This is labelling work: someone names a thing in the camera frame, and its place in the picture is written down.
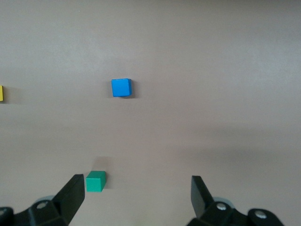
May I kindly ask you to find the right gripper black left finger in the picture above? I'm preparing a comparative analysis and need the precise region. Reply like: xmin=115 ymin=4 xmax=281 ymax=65
xmin=0 ymin=174 xmax=85 ymax=226

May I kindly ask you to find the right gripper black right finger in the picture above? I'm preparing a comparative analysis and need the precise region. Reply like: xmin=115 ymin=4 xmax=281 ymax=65
xmin=187 ymin=175 xmax=284 ymax=226

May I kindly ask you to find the blue wooden block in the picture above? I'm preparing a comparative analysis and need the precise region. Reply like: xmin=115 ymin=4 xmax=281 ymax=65
xmin=111 ymin=78 xmax=132 ymax=98

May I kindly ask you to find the green wooden block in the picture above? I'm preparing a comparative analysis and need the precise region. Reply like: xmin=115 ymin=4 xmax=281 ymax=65
xmin=85 ymin=170 xmax=106 ymax=193

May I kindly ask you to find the brown table cover sheet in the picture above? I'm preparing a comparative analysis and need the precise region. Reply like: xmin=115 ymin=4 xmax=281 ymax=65
xmin=0 ymin=0 xmax=301 ymax=226

